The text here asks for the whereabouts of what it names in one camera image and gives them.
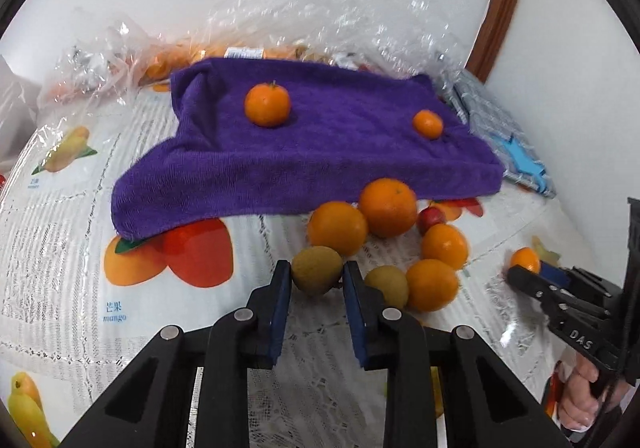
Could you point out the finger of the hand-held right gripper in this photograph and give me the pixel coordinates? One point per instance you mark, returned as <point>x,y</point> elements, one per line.
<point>556,274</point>
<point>530,282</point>

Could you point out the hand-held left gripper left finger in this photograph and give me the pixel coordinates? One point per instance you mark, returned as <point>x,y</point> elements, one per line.
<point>281,313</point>

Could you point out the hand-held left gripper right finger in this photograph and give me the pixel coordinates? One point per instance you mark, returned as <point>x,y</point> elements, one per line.
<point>356,315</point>

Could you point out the small orange tangerine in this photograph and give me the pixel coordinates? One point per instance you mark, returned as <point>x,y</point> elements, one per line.
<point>427,124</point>
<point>525,260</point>

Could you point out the brown kiwi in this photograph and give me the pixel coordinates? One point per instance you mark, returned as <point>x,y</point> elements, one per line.
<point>389,284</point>
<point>316,271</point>

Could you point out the person's right hand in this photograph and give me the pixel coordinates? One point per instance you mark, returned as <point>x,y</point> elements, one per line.
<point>579,400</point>

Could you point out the medium orange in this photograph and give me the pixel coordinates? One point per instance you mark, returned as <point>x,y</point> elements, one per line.
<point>432,285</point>
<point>444,246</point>

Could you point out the large orange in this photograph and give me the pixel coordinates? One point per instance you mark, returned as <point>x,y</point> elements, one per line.
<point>387,208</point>
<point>336,228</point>

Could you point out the small red fruit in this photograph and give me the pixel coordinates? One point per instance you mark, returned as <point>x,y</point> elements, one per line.
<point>428,217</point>

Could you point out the purple towel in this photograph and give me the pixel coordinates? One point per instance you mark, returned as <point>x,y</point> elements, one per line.
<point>320,162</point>

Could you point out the grey blue patterned cloth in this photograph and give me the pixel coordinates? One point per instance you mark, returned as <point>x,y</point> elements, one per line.
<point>487,112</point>

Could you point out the orange with green stem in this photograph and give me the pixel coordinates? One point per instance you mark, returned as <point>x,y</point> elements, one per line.
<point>267,104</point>

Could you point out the fruit-printed tablecloth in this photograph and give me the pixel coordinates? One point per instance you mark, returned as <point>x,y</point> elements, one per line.
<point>75,253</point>

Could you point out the bagged oranges with label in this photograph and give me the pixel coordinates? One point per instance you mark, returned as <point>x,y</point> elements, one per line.
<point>167,65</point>

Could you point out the crumpled clear plastic wrap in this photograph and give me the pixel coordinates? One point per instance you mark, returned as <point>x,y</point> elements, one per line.
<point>350,22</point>

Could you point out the clear plastic bag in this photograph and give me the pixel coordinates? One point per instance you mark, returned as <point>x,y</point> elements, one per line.
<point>100,62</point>

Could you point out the white plastic bag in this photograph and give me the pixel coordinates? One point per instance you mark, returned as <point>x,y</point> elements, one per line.
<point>15,117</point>

